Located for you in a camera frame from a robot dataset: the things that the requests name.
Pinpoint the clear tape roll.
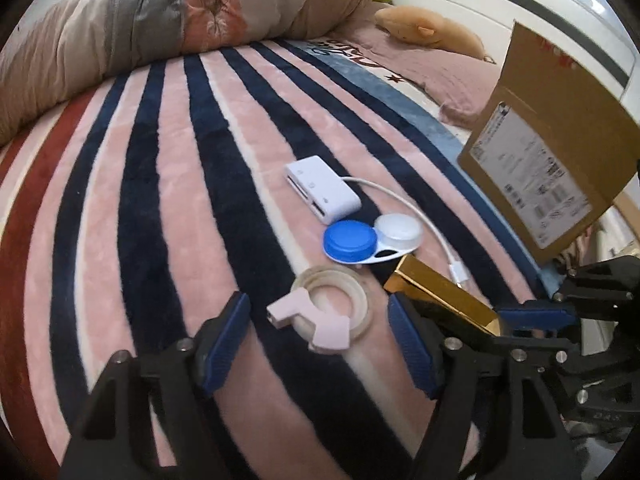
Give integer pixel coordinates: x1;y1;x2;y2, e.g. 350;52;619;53
291;264;372;347

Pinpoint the striped fleece blanket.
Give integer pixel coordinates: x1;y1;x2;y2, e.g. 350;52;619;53
1;41;544;479

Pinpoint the rolled pink grey quilt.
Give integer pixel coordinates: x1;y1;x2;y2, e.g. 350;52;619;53
1;0;372;143

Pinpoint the white card reader adapter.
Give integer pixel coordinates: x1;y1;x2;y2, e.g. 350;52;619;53
285;155;470;287

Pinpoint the orange plush toy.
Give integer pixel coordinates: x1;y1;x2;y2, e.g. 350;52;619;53
373;6;494;63

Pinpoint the pink ribbed pillow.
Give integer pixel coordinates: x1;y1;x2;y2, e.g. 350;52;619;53
329;3;500;129

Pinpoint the brown cardboard box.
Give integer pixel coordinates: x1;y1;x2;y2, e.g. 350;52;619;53
458;24;639;264

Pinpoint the gold rectangular box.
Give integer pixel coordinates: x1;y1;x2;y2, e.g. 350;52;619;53
384;255;508;338

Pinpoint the blue white contact lens case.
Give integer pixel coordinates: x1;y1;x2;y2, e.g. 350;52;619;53
322;214;423;266

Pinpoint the white bed headboard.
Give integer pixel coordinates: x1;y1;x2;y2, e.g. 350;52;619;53
393;0;639;117

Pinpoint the pink tape dispenser clip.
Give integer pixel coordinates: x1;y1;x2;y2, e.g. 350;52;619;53
267;287;350;353

